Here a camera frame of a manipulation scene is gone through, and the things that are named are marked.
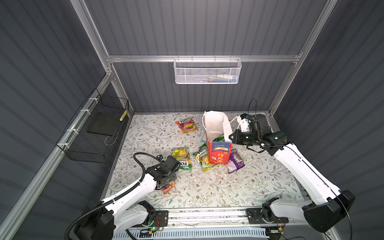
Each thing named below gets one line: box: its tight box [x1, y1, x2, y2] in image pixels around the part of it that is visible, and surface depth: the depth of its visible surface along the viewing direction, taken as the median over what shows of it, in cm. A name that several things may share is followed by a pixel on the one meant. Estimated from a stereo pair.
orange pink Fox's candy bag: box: [162, 181, 174, 195], surface depth 79 cm
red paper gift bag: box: [202, 110, 233, 165], surface depth 82 cm
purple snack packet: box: [227, 151, 245, 174], surface depth 90 cm
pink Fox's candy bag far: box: [175, 117, 198, 133], surface depth 111 cm
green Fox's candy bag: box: [172, 146, 193, 171], surface depth 93 cm
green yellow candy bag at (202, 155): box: [193, 143, 215, 172], surface depth 93 cm
